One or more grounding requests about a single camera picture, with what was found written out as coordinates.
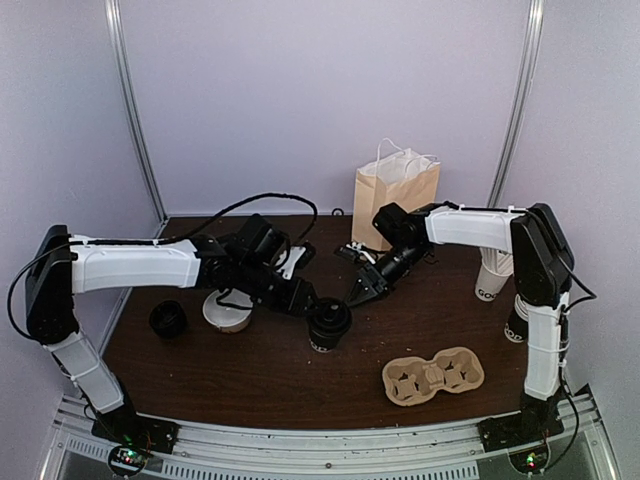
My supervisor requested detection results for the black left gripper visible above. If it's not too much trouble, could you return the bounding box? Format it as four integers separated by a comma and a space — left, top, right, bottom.
236, 258, 323, 318

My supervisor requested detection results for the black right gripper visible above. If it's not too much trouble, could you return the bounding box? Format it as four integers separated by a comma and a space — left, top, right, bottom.
343, 241, 429, 309

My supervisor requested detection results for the black plastic cup lid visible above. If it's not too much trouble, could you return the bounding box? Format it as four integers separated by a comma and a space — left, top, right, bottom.
307, 297, 352, 336

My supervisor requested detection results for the black paper coffee cup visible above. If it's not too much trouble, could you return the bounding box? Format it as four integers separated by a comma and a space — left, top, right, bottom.
309, 325, 349, 353

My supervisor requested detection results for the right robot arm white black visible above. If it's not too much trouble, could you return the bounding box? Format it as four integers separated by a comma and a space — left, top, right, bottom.
346, 202, 576, 442

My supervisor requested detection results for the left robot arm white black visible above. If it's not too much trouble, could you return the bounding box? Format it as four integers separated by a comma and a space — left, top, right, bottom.
25, 214, 320, 444

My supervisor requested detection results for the white ceramic bowl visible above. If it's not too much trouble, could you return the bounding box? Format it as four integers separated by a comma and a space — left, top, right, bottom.
202, 290, 253, 334

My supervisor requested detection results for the cardboard two-cup carrier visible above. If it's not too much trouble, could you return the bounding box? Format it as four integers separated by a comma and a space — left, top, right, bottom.
381, 347, 485, 407

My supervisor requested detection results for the brown paper bag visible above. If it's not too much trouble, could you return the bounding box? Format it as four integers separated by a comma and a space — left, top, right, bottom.
350, 138, 442, 254

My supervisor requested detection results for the white cup holding straws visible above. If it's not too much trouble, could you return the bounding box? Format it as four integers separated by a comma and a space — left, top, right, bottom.
474, 248, 514, 302

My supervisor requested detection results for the stack of black lids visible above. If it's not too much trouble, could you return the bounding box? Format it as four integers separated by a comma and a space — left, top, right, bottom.
149, 300, 188, 339

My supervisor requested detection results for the stack of paper cups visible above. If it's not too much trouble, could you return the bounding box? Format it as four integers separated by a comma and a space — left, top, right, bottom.
504, 294, 528, 344

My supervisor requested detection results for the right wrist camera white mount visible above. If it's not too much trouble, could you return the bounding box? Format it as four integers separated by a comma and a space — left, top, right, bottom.
334, 241, 381, 264

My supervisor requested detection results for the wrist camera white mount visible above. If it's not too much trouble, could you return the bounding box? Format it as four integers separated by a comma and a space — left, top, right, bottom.
276, 242, 316, 280
334, 241, 381, 264

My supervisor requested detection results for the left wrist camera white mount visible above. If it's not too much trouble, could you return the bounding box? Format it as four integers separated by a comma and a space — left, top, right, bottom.
276, 242, 316, 280

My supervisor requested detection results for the aluminium front rail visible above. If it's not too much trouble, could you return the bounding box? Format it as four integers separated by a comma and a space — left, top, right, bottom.
36, 394, 623, 479

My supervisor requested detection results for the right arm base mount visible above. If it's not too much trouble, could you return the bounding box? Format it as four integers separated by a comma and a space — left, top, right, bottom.
477, 412, 564, 452

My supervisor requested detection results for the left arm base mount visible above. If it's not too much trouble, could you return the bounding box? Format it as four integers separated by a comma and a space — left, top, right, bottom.
91, 414, 179, 454

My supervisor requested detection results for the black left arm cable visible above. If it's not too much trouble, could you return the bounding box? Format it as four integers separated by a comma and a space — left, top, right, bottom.
7, 191, 320, 341

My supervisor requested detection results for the right aluminium frame post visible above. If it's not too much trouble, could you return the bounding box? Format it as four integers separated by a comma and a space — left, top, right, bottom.
487, 0, 545, 208

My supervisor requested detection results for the aluminium frame post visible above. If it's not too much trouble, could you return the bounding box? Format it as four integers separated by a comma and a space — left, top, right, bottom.
104, 0, 168, 222
487, 0, 545, 208

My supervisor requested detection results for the left aluminium frame post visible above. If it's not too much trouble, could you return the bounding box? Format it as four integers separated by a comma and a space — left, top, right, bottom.
104, 0, 168, 222

